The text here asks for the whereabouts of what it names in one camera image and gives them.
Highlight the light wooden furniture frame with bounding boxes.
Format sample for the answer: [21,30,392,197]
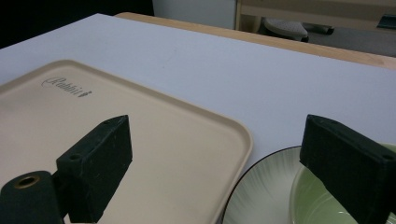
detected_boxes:
[234,0,396,34]

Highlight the beige plastic tray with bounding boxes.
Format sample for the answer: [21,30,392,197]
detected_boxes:
[0,59,254,224]

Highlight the wooden table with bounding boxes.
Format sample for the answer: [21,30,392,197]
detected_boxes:
[114,11,396,71]

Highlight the white cabinet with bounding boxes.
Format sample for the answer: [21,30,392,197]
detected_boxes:
[151,0,237,31]

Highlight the dark teal object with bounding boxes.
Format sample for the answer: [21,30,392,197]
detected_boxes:
[375,13,396,31]

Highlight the grey rounded footrest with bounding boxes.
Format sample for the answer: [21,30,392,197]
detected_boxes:
[262,17,310,43]

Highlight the black bar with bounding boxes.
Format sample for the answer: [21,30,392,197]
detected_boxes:
[302,22,335,35]

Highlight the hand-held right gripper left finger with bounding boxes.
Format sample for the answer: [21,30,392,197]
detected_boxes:
[52,114,134,224]

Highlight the white plate with black rim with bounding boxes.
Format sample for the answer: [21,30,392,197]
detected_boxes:
[220,145,304,224]

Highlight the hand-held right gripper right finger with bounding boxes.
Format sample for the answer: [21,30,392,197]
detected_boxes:
[299,114,396,224]

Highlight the light green bowl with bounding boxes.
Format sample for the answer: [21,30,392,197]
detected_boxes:
[288,142,396,224]

